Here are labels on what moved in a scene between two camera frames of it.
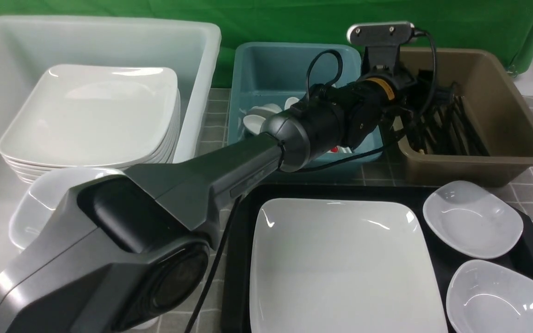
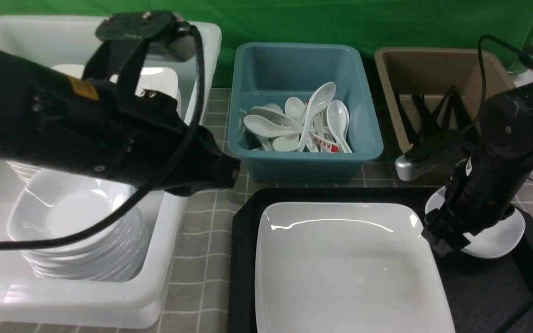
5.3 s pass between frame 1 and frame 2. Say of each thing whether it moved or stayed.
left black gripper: moved
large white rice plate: stayed
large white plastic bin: stayed
